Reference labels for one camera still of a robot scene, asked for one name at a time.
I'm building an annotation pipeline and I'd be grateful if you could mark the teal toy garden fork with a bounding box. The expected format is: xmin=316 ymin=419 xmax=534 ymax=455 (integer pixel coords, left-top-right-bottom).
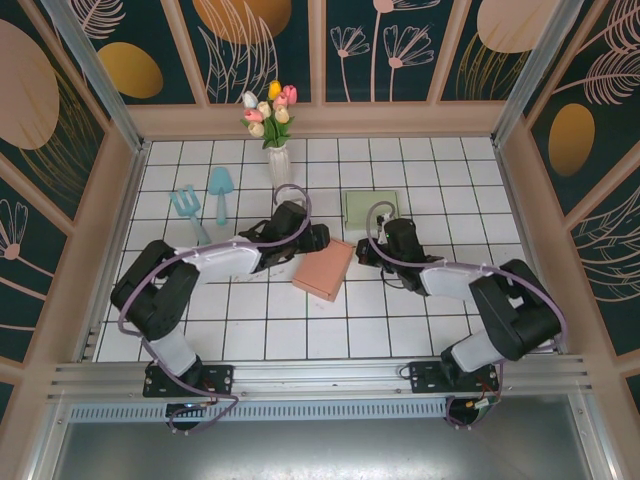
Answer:
xmin=169 ymin=184 xmax=213 ymax=250

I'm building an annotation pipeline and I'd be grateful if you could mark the aluminium frame post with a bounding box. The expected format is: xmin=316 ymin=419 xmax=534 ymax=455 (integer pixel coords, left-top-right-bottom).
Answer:
xmin=42 ymin=0 xmax=151 ymax=154
xmin=489 ymin=0 xmax=584 ymax=146

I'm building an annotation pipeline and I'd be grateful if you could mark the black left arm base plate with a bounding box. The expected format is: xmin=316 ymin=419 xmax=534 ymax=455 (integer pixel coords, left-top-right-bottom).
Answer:
xmin=143 ymin=363 xmax=236 ymax=399

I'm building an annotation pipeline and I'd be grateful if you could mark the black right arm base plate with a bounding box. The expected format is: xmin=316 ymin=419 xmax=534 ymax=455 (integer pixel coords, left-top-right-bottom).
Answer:
xmin=408 ymin=360 xmax=501 ymax=396

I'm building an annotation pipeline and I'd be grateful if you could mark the pink paper box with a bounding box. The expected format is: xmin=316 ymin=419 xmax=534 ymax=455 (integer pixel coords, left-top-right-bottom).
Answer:
xmin=292 ymin=237 xmax=354 ymax=303

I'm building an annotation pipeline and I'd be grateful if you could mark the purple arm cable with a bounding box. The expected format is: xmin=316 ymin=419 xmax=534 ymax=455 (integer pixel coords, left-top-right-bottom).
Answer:
xmin=366 ymin=200 xmax=569 ymax=430
xmin=118 ymin=183 xmax=315 ymax=437

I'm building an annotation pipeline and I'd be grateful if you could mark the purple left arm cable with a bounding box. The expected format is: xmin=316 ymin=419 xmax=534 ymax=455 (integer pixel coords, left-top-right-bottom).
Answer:
xmin=118 ymin=183 xmax=315 ymax=437

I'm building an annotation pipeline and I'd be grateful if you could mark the green paper box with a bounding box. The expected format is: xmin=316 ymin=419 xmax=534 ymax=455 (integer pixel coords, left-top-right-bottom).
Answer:
xmin=342 ymin=189 xmax=404 ymax=232

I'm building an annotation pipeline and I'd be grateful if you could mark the aluminium mounting rail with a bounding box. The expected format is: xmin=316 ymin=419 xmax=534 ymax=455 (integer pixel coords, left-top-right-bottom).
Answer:
xmin=47 ymin=355 xmax=594 ymax=401

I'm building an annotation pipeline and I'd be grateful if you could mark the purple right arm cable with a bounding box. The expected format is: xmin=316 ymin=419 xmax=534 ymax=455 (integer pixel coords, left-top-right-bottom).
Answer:
xmin=366 ymin=200 xmax=569 ymax=430

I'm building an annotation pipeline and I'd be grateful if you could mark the artificial tulip bouquet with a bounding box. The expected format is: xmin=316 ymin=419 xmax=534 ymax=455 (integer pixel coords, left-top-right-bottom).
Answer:
xmin=241 ymin=79 xmax=299 ymax=150

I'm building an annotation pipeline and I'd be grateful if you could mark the teal toy garden trowel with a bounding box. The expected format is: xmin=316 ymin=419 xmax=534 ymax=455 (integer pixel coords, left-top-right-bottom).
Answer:
xmin=207 ymin=166 xmax=235 ymax=226

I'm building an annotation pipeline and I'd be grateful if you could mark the white ribbed vase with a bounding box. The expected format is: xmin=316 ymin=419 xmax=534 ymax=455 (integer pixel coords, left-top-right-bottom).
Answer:
xmin=267 ymin=145 xmax=293 ymax=193

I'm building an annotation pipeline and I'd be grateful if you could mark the slotted grey cable duct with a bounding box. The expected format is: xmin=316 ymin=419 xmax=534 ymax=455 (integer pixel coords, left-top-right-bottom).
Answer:
xmin=67 ymin=399 xmax=451 ymax=424

